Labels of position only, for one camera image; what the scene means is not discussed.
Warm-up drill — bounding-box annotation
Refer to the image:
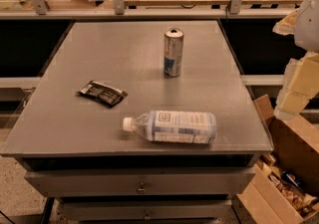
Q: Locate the open cardboard box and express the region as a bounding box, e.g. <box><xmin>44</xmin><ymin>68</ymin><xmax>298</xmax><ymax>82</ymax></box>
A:
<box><xmin>233</xmin><ymin>95</ymin><xmax>319</xmax><ymax>224</ymax></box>

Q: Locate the black snack packet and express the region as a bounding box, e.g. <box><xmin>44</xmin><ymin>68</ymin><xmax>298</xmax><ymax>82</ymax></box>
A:
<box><xmin>78</xmin><ymin>81</ymin><xmax>128</xmax><ymax>108</ymax></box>

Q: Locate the blue plastic water bottle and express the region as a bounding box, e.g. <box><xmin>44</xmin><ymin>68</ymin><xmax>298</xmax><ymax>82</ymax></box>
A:
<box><xmin>123</xmin><ymin>111</ymin><xmax>217</xmax><ymax>144</ymax></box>

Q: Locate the upper grey drawer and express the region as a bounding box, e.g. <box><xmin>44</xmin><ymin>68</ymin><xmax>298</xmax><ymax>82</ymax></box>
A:
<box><xmin>25</xmin><ymin>168</ymin><xmax>255</xmax><ymax>198</ymax></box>

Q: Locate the silver blue drink can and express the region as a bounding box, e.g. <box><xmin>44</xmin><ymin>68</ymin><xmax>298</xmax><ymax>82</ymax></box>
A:
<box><xmin>163</xmin><ymin>28</ymin><xmax>184</xmax><ymax>77</ymax></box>

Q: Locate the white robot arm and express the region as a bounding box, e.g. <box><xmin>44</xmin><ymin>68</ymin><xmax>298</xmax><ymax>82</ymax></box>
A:
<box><xmin>272</xmin><ymin>0</ymin><xmax>319</xmax><ymax>120</ymax></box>

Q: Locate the lower grey drawer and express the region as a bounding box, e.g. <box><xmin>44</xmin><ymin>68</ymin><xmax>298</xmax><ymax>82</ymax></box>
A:
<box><xmin>60</xmin><ymin>200</ymin><xmax>231</xmax><ymax>221</ymax></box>

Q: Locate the grey drawer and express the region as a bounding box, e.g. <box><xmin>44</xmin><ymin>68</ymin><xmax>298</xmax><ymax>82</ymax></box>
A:
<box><xmin>60</xmin><ymin>200</ymin><xmax>231</xmax><ymax>221</ymax></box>
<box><xmin>25</xmin><ymin>168</ymin><xmax>255</xmax><ymax>198</ymax></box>

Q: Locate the grey drawer cabinet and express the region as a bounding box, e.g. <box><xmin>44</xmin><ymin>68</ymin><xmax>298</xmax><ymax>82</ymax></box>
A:
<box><xmin>1</xmin><ymin>20</ymin><xmax>272</xmax><ymax>224</ymax></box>

